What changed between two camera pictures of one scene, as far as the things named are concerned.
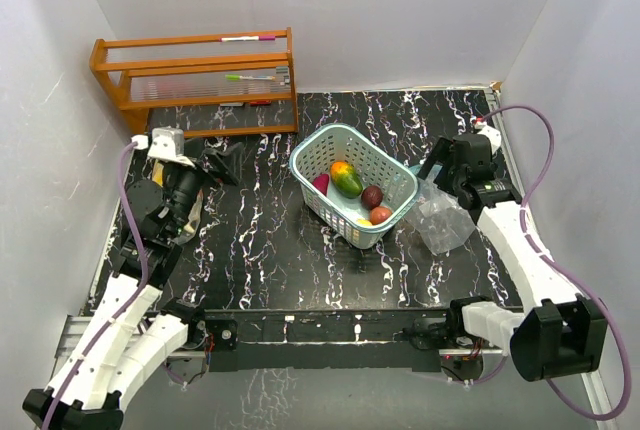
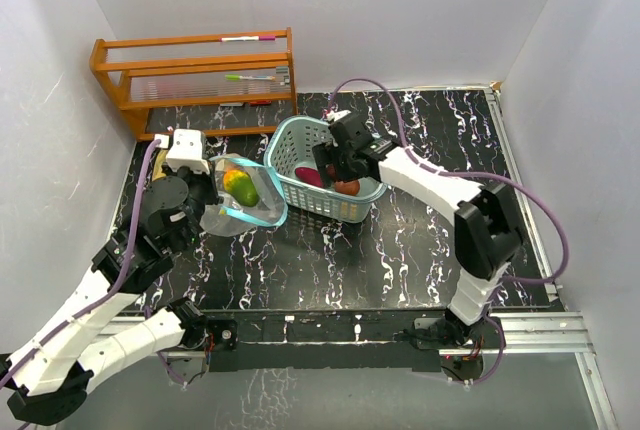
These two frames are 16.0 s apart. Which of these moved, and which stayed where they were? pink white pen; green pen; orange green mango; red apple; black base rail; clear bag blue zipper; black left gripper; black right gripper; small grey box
Moved: black right gripper; red apple; clear bag blue zipper; black left gripper; orange green mango
Stayed: pink white pen; small grey box; green pen; black base rail
